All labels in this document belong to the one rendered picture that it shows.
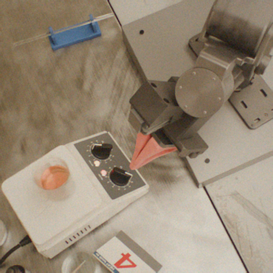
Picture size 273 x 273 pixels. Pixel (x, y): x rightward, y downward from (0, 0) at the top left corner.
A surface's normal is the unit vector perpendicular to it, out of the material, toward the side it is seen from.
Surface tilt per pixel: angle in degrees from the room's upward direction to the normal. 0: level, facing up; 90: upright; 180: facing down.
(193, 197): 0
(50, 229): 0
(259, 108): 5
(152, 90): 39
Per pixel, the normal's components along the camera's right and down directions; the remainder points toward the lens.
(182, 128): -0.57, 0.04
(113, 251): 0.37, -0.76
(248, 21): -0.26, 0.08
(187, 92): -0.34, 0.29
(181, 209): -0.07, -0.39
